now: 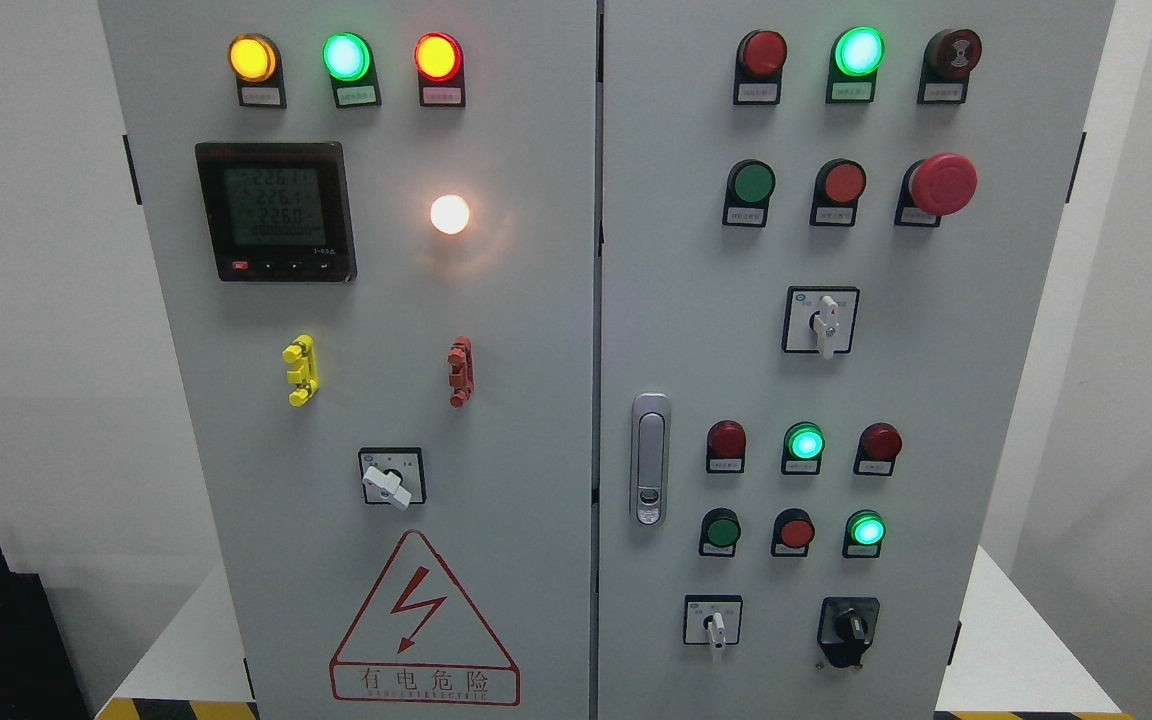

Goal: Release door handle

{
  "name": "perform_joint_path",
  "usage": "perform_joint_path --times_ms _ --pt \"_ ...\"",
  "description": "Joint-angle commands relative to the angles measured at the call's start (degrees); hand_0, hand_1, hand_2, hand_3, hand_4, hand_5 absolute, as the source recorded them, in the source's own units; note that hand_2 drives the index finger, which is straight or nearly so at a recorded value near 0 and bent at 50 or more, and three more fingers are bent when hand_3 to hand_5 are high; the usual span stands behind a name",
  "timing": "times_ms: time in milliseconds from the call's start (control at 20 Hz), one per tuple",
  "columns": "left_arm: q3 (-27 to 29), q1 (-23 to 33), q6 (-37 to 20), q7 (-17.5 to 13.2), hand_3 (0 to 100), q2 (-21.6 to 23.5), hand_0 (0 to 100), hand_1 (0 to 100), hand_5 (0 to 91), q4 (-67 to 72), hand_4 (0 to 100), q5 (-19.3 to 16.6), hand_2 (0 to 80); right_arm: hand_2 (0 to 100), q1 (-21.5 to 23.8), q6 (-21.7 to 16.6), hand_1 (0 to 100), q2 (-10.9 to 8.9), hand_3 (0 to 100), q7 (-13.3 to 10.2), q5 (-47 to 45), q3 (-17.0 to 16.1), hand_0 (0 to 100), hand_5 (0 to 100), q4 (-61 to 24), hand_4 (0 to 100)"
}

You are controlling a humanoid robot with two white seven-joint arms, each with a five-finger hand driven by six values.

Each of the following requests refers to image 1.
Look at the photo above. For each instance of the silver door handle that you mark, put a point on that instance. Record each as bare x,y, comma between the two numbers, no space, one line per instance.
650,423

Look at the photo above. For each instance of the grey left cabinet door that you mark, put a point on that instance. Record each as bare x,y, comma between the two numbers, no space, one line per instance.
509,475

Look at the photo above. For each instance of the grey cabinet door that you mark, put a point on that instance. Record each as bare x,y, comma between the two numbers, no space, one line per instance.
695,310
509,475

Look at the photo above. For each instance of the grey right cabinet door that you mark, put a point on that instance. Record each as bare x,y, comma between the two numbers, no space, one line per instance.
695,310

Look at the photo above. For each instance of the red terminal connector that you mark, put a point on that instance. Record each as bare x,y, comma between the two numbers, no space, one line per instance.
461,377

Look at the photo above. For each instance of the dark red indicator light left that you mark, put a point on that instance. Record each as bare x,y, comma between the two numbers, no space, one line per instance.
726,447

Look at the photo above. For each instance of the dark red indicator light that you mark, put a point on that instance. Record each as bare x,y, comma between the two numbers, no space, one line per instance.
879,445
726,447

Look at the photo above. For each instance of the white lit indicator light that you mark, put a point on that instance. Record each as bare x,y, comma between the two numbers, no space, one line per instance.
450,214

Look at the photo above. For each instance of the green push button lower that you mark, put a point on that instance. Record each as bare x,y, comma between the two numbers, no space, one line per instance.
720,532

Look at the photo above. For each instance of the green push button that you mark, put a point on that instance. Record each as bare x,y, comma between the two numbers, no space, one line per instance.
749,187
720,532

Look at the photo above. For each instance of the green indicator light middle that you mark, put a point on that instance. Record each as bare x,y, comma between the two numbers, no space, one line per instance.
803,447

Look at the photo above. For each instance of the green indicator light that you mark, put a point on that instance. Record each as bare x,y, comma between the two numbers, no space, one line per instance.
803,447
351,68
864,533
856,57

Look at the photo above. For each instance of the green push button upper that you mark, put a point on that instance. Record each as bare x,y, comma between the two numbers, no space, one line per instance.
749,187

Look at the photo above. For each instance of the yellow terminal connector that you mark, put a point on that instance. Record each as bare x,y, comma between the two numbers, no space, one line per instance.
300,357

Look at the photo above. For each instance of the red push button lower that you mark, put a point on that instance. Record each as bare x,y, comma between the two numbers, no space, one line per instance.
792,533

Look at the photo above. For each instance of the red push button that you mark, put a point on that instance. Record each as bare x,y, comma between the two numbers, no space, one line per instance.
837,189
792,533

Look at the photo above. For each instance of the dark red indicator light right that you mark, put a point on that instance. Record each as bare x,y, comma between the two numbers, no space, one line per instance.
879,445

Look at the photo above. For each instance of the red push button upper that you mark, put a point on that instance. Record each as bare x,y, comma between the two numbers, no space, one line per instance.
837,189

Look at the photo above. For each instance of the red high voltage warning sticker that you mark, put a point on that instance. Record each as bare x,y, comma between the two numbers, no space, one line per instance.
419,638

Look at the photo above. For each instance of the red lit indicator light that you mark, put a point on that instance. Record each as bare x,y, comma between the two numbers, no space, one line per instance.
440,62

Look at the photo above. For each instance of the green indicator light lower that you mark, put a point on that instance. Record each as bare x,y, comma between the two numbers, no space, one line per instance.
864,533

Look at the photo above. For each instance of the black digital power meter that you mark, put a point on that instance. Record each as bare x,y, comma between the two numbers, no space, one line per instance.
278,211

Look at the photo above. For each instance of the red indicator light top right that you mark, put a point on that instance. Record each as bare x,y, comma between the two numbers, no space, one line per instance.
758,68

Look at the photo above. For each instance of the green indicator light top left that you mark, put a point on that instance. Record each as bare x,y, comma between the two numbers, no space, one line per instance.
351,68

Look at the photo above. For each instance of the red emergency stop button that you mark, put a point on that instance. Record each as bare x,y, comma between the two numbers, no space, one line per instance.
934,187

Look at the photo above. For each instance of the green indicator light top right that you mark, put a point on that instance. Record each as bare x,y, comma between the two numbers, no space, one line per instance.
856,57

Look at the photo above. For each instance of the yellow indicator light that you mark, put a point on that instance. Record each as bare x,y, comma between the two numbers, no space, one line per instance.
257,64

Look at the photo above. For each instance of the dark red buzzer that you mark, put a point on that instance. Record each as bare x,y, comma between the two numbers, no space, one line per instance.
948,62

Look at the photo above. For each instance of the black box with antenna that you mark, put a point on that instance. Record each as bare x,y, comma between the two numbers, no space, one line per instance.
37,680

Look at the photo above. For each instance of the white selector switch left door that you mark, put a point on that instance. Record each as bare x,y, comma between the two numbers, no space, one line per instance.
392,476

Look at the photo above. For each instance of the white selector switch upper right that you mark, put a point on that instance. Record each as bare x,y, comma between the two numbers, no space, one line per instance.
820,320

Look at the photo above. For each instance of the white selector switch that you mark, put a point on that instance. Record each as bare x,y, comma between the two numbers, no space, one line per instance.
712,621
820,320

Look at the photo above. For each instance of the white selector switch lower right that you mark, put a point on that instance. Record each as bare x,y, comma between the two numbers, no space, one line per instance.
712,621

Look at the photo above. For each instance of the black rotary selector switch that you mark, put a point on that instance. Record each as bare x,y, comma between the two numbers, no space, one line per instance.
847,628

